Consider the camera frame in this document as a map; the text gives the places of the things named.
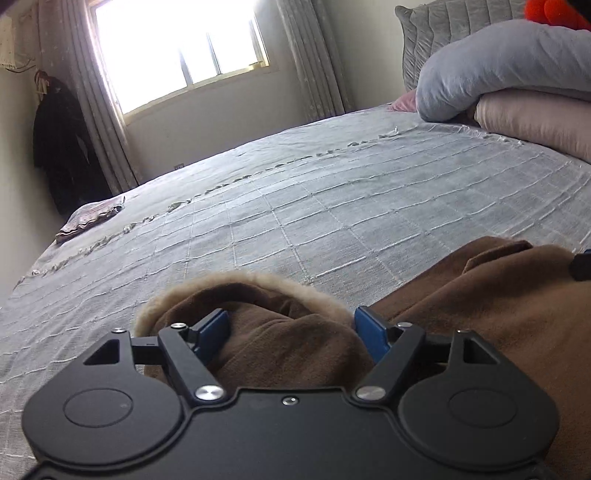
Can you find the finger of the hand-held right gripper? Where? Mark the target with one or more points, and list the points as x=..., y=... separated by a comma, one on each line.
x=581, y=267

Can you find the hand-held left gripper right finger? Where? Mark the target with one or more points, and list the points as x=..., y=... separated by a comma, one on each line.
x=371, y=330

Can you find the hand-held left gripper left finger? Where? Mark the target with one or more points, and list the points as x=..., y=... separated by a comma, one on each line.
x=214, y=330

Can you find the brown coat with fur collar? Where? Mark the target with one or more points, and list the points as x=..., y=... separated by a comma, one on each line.
x=485, y=300

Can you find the dark hanging clothes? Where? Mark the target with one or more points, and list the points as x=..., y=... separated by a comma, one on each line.
x=64, y=147

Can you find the bed with grey bedspread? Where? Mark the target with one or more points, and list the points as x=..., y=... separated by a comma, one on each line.
x=300, y=194

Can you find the folded pinkish grey cloth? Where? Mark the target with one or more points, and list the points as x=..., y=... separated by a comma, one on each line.
x=90, y=216

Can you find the blue-grey pillow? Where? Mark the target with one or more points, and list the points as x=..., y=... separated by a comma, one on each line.
x=498, y=69

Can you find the small pink pillow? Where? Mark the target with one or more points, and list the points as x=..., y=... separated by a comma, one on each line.
x=402, y=100

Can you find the red plush toy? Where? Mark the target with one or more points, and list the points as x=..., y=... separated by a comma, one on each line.
x=554, y=13

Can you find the grey patterned curtain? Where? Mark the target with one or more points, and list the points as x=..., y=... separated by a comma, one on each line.
x=87, y=92
x=309, y=55

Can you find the grey quilted headboard cushion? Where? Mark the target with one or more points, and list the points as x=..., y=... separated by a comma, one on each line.
x=443, y=32

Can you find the window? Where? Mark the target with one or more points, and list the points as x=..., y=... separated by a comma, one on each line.
x=184, y=50

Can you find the white lace cloth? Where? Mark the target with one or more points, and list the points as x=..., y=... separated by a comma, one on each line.
x=14, y=41

